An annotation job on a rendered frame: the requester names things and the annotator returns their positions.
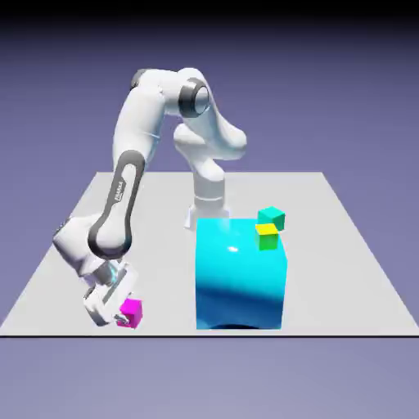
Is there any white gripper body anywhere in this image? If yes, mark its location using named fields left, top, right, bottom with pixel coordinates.
left=82, top=261, right=140, bottom=327

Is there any small magenta cube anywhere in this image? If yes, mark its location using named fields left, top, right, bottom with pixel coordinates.
left=116, top=297, right=144, bottom=329

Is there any small yellow-green cube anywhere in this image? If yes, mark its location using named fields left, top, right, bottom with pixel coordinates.
left=255, top=223, right=280, bottom=252

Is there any small teal cube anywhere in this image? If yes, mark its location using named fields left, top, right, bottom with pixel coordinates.
left=257, top=205, right=286, bottom=232

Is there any large cyan box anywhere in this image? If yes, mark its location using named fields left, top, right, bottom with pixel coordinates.
left=195, top=217, right=288, bottom=331

